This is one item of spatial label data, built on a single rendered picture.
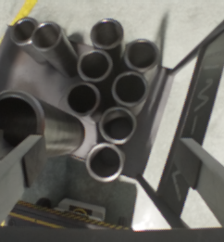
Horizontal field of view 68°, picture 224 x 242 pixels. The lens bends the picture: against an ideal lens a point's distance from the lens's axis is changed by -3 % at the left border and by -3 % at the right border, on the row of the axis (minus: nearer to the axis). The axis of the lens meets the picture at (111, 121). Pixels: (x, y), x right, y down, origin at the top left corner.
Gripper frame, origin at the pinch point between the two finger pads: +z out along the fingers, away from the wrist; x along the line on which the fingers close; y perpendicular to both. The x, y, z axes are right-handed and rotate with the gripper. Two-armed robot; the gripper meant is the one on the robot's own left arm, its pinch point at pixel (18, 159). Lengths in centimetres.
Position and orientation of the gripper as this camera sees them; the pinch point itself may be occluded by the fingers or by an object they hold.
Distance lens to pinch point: 34.7
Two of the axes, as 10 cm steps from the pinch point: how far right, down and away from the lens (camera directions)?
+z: 0.9, 1.2, 9.9
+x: -0.1, -9.9, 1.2
